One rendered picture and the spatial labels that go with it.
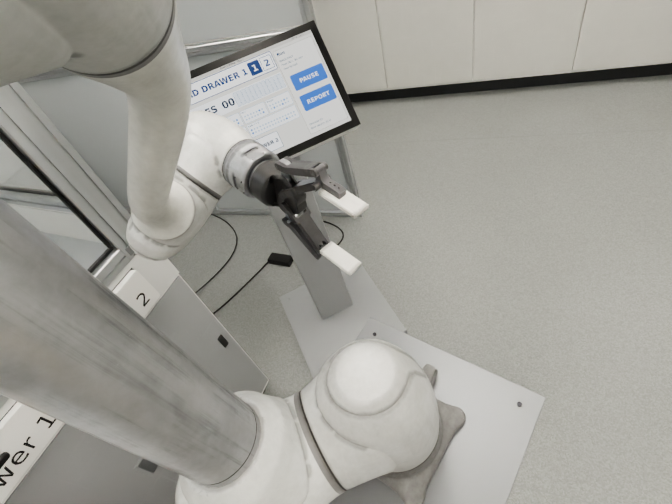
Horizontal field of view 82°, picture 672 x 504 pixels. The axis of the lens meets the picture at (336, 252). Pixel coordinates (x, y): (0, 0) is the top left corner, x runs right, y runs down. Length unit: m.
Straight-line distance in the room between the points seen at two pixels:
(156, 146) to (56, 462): 0.84
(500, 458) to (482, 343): 1.02
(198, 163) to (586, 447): 1.46
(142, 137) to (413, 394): 0.44
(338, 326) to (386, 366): 1.27
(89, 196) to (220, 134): 0.40
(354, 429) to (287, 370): 1.29
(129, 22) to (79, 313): 0.19
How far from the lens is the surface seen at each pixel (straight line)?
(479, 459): 0.77
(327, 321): 1.82
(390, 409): 0.52
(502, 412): 0.79
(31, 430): 1.06
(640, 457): 1.69
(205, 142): 0.73
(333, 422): 0.54
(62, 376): 0.34
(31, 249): 0.32
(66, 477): 1.20
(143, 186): 0.55
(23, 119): 0.96
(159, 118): 0.45
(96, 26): 0.26
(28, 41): 0.25
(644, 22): 3.19
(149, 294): 1.12
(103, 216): 1.03
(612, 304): 1.95
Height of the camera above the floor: 1.53
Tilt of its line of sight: 46 degrees down
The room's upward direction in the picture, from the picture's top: 19 degrees counter-clockwise
